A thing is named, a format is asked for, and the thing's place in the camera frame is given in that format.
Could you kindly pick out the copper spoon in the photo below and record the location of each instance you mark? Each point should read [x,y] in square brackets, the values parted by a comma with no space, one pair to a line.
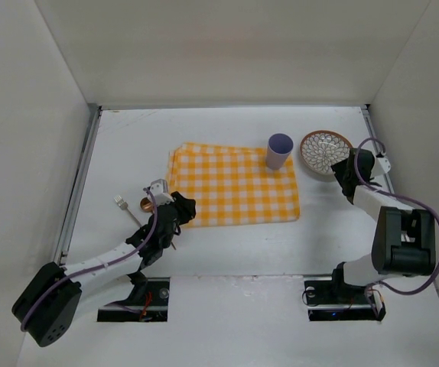
[146,206]

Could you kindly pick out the silver copper fork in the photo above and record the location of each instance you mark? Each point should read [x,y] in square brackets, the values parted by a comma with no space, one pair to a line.
[123,205]

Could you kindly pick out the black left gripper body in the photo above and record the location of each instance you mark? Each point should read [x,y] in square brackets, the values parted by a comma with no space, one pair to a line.
[183,209]

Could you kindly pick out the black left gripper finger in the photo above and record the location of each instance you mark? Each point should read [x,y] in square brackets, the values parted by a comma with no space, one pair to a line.
[184,219]
[185,206]

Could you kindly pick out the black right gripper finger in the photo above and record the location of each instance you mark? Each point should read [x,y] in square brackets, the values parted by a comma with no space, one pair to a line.
[346,185]
[342,169]

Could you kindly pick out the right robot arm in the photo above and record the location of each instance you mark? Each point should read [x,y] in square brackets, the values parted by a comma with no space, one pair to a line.
[404,239]

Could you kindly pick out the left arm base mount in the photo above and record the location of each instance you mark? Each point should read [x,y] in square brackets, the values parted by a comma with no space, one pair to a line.
[147,303]

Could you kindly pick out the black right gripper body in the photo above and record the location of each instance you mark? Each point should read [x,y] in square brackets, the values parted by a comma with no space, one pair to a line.
[346,173]

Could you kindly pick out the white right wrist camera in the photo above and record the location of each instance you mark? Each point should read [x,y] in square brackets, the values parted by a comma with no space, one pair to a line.
[381,166]

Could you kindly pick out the left aluminium table rail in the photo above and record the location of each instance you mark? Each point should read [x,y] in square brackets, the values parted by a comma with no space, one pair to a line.
[62,243]

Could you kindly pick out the yellow white checkered cloth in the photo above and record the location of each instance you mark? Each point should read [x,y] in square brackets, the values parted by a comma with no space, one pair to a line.
[232,186]

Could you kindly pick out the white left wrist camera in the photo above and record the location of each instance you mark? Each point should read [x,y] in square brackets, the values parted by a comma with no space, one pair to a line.
[159,190]

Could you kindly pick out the patterned ceramic plate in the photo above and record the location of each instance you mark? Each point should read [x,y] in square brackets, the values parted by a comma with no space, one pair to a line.
[321,149]

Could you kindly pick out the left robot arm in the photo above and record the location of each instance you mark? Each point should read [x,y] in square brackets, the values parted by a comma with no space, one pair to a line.
[57,295]

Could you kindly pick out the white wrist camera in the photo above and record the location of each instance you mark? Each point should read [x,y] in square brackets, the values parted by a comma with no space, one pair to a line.
[159,190]
[381,166]

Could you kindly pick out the lavender paper cup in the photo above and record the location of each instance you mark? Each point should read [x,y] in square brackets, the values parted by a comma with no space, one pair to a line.
[279,148]

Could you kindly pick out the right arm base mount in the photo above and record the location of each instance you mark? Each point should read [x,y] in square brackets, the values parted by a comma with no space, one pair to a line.
[328,298]

